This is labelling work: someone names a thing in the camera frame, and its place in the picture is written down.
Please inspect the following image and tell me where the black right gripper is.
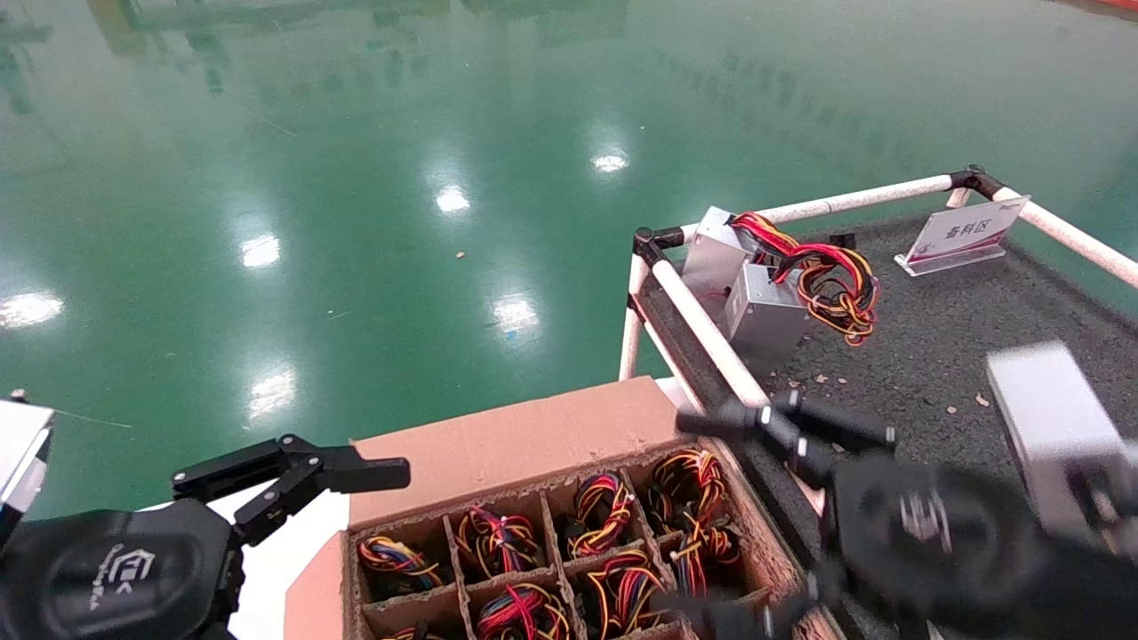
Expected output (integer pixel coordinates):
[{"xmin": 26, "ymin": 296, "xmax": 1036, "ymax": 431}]
[{"xmin": 656, "ymin": 391, "xmax": 1056, "ymax": 640}]

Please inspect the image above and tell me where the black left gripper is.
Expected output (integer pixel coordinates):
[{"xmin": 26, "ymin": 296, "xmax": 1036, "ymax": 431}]
[{"xmin": 0, "ymin": 434, "xmax": 413, "ymax": 640}]

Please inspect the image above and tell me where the brown cardboard divider box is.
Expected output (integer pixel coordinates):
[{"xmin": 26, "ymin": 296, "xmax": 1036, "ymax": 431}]
[{"xmin": 284, "ymin": 376, "xmax": 845, "ymax": 640}]

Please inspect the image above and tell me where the clear acrylic sign holder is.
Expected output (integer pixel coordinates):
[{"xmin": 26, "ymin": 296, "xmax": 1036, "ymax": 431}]
[{"xmin": 894, "ymin": 195, "xmax": 1033, "ymax": 277}]

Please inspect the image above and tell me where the white pipe frame cart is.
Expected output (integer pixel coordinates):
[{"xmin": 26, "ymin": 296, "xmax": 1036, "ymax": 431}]
[{"xmin": 620, "ymin": 164, "xmax": 1138, "ymax": 419}]

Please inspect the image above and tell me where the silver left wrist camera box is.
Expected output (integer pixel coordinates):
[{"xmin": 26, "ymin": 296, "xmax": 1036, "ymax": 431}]
[{"xmin": 0, "ymin": 398, "xmax": 57, "ymax": 539}]

